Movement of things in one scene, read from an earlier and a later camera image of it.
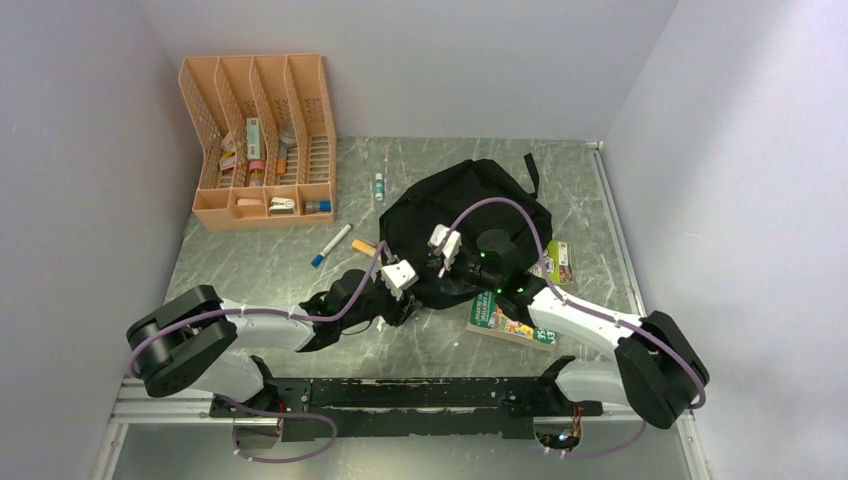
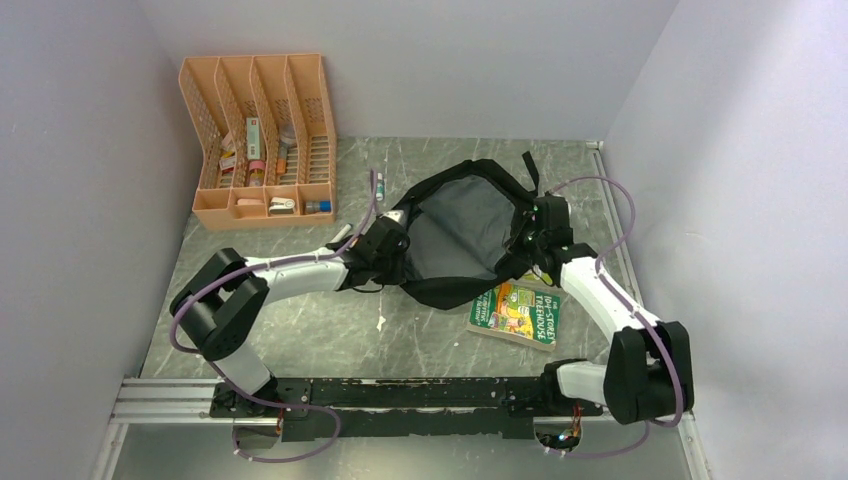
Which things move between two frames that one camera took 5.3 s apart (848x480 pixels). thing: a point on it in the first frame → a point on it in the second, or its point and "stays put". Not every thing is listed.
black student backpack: [471, 196] stays put
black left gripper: [398, 310] → [398, 275]
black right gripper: [463, 251] → [528, 220]
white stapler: [281, 205] stays put
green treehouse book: [486, 317] stays put
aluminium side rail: [637, 298] stays put
